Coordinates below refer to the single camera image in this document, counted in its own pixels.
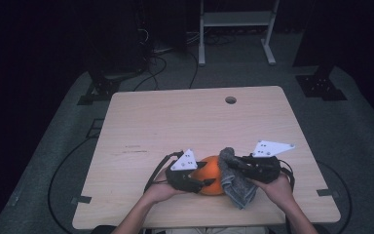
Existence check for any person's right hand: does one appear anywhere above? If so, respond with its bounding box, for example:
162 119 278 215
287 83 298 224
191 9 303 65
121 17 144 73
252 173 295 211

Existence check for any grey tape piece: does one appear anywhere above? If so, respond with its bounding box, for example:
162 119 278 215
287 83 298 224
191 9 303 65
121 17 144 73
70 195 93 205
317 188 341 199

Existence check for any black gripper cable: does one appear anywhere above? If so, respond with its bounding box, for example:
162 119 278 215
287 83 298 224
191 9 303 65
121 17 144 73
276 158 297 234
143 150 185 194

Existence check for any dark equipment tower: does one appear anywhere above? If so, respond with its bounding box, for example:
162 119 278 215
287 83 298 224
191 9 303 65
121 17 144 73
87 0 151 80

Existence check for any orange ball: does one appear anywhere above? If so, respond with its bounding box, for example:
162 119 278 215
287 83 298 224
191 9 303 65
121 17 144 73
191 155 226 197

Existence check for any grey terry cloth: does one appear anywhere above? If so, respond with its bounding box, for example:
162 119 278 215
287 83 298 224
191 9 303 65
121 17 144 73
217 146 259 211

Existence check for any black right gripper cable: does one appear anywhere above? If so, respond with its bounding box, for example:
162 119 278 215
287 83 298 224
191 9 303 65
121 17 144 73
276 158 297 234

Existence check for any person's left hand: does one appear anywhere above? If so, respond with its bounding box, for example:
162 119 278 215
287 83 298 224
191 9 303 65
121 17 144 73
141 169 184 205

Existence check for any black stand base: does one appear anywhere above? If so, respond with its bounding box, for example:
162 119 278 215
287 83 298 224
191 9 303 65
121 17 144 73
76 77 122 106
295 64 349 102

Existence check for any white metal stand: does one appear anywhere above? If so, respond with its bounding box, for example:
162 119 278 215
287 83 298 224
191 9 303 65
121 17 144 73
198 0 281 67

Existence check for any thin black floor cable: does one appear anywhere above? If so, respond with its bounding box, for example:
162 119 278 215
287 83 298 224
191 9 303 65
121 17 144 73
132 54 168 93
188 50 200 90

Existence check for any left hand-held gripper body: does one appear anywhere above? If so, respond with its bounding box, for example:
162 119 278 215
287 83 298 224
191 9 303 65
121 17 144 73
165 148 206 194

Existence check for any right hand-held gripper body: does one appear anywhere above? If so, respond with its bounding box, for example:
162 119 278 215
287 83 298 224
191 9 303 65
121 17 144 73
243 139 296 184

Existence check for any black floor cable loop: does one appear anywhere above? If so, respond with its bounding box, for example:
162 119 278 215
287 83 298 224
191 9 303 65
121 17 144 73
47 136 95 234
315 160 354 234

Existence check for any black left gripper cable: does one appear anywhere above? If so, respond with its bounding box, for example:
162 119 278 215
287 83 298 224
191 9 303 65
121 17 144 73
143 150 185 194

